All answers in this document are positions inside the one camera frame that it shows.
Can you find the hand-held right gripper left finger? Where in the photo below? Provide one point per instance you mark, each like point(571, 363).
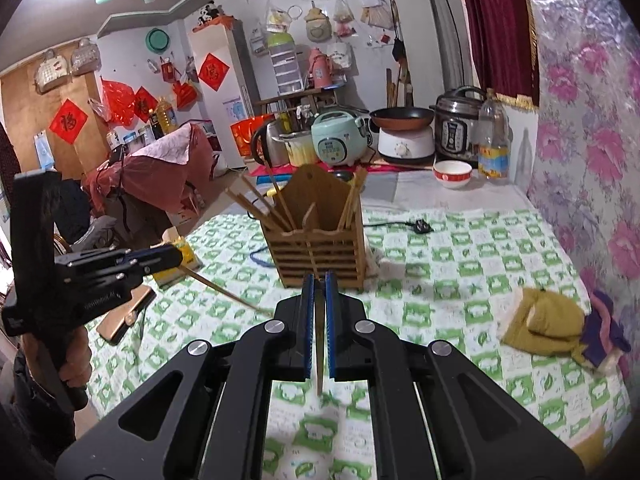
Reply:
point(308, 330)

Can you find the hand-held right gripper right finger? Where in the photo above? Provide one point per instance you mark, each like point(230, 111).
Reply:
point(331, 330)

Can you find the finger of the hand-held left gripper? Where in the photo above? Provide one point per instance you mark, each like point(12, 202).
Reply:
point(145, 256)
point(100, 277)

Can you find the single wooden chopstick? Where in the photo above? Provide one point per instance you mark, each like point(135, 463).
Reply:
point(320, 360)
point(225, 291)

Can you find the wooden chopstick holder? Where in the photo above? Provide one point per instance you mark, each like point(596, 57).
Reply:
point(310, 255)

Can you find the bunch of wooden chopsticks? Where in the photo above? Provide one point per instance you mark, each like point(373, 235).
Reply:
point(356, 192)

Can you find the person's left forearm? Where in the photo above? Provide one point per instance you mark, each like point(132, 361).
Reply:
point(35, 410)

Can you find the person's left hand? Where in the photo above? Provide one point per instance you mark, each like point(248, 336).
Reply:
point(77, 367)

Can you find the yellow tissue box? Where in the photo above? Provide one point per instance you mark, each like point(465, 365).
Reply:
point(180, 267)

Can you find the red cloth cover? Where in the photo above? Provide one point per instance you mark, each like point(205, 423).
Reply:
point(150, 185)

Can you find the white pink patterned cloth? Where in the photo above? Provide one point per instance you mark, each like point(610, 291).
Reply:
point(162, 147)

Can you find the green checkered tablecloth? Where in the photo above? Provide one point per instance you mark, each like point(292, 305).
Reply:
point(450, 270)

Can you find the large yellow oil bottle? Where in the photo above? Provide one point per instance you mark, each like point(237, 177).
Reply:
point(166, 120)

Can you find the red mat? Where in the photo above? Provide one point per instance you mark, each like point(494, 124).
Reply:
point(260, 170)

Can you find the small red diamond paper decoration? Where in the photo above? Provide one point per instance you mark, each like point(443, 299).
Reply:
point(144, 103)

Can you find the yellow mini frying pan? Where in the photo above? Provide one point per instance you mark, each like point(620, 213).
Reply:
point(344, 176)

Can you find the red gift bag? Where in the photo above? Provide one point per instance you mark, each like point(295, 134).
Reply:
point(245, 137)

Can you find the red plastic bag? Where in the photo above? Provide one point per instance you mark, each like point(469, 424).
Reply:
point(118, 102)

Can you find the white refrigerator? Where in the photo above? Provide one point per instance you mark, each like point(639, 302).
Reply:
point(225, 120)

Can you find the steel electric kettle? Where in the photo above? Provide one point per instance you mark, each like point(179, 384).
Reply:
point(270, 145)

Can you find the beige hanging handbag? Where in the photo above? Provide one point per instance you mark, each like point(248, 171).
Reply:
point(51, 72)
point(86, 57)

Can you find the cream pot with lid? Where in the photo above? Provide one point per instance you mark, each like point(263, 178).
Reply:
point(300, 152)

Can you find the mint green rice cooker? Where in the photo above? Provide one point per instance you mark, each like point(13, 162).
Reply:
point(337, 140)

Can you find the red and white bowl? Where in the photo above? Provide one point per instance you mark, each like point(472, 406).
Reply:
point(452, 176)

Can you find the white electric hot plate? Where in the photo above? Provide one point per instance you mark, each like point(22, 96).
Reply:
point(405, 145)

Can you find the green round basin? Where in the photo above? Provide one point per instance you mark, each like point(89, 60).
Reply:
point(157, 40)

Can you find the copper frying pan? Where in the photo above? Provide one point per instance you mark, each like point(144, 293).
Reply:
point(402, 119)

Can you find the plastic drawer unit green top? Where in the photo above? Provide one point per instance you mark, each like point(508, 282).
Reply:
point(285, 67)

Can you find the silver black pressure cooker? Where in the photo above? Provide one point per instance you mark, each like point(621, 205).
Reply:
point(457, 130)

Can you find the clear bottle yellow label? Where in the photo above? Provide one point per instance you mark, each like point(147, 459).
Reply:
point(493, 155)

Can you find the panda plush toy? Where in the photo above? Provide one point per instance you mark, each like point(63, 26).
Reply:
point(209, 15)

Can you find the pink thermos flask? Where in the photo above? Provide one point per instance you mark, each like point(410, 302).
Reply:
point(318, 70)

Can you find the purple cloth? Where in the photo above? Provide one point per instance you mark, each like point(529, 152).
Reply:
point(602, 332)

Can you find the white tote bag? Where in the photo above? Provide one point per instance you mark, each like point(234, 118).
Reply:
point(340, 55)

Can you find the black hanging ladle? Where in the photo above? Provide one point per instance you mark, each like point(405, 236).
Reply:
point(398, 50)

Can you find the yellow woven hanging bag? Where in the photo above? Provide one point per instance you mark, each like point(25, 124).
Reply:
point(318, 25)

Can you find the clear hanging plastic bag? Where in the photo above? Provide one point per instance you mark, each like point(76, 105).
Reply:
point(343, 20)

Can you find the floral plastic sheet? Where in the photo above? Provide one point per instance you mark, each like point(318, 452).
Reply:
point(585, 135)

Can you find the straw hanging bag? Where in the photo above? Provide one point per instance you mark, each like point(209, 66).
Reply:
point(376, 12)

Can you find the dark red curtain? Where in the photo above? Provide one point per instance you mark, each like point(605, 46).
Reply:
point(500, 25)

